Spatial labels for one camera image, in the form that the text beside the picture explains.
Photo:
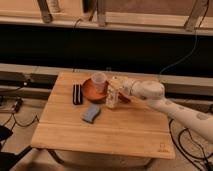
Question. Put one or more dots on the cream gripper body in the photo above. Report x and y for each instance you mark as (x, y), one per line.
(123, 84)

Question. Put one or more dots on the white plastic bottle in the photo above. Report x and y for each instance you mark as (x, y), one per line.
(112, 93)

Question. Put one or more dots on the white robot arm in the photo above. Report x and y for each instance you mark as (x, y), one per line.
(154, 94)

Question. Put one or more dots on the small red-brown object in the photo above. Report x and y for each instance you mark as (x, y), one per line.
(124, 98)

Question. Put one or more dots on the clear plastic cup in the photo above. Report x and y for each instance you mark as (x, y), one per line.
(99, 80)

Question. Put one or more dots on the orange-brown bowl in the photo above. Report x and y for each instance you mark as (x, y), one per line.
(90, 93)

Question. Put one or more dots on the blue sponge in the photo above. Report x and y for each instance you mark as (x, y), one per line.
(92, 112)

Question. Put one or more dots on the black rectangular block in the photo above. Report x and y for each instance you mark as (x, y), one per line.
(77, 94)

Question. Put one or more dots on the wooden table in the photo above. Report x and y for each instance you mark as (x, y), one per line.
(131, 129)

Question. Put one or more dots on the black power adapter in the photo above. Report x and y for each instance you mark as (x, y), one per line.
(17, 105)

